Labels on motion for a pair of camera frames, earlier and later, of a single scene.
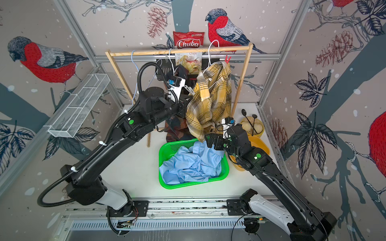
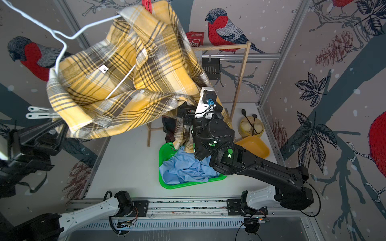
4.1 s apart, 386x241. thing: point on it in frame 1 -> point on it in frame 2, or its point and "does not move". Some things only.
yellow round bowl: x=253 y=126 does not move
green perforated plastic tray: x=167 y=149 does not move
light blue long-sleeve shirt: x=195 y=164 does not move
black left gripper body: x=180 y=110 -> x=22 y=159
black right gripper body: x=227 y=146 -> x=203 y=129
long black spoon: x=244 y=112 does not move
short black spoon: x=254 y=116 does not move
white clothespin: x=189 y=89 -> x=36 y=112
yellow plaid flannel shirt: x=210 y=102 -> x=141 y=69
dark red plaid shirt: x=176 y=128 does not move
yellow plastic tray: x=255 y=141 does not move
